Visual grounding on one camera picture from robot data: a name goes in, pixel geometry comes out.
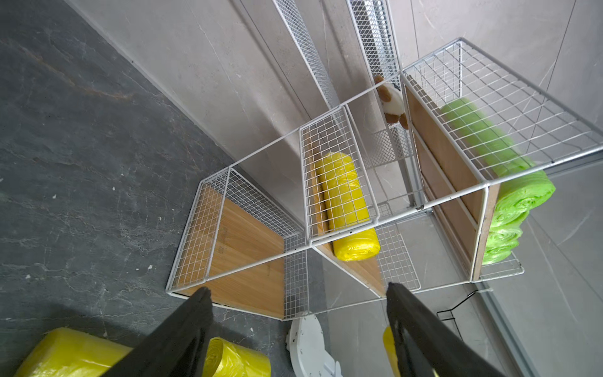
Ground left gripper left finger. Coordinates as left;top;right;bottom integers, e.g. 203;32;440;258
104;287;214;376

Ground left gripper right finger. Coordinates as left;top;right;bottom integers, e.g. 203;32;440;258
386;283;502;376

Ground yellow roll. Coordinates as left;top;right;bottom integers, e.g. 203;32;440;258
383;326;400;377
316;152;381;262

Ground yellow roll diagonal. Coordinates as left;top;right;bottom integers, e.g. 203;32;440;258
15;328;132;376

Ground green roll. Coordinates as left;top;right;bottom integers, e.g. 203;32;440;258
441;97;556;227
485;226;523;253
487;210;529;243
482;240;519;265

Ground yellow roll middle horizontal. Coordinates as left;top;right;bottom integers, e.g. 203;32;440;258
202;337;272;377

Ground white round paddle object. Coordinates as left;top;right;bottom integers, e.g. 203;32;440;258
286;315;342;377

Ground small brown white plush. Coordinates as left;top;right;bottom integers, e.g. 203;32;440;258
374;75;408;130

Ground black wire wall hook rack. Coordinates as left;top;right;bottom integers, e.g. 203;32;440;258
436;289;479;340

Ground white wire three-tier shelf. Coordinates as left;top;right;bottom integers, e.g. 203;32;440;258
166;38;602;320

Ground white wire wall basket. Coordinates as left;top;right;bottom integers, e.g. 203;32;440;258
274;1;400;108

